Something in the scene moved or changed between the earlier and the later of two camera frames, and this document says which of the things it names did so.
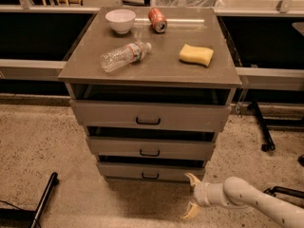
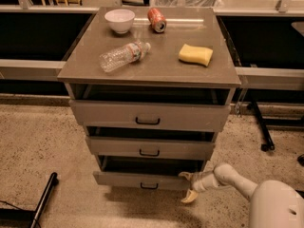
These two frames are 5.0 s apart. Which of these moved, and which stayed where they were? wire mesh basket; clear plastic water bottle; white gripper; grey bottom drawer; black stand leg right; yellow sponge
Moved: grey bottom drawer; white gripper
Stayed: black stand leg right; yellow sponge; clear plastic water bottle; wire mesh basket
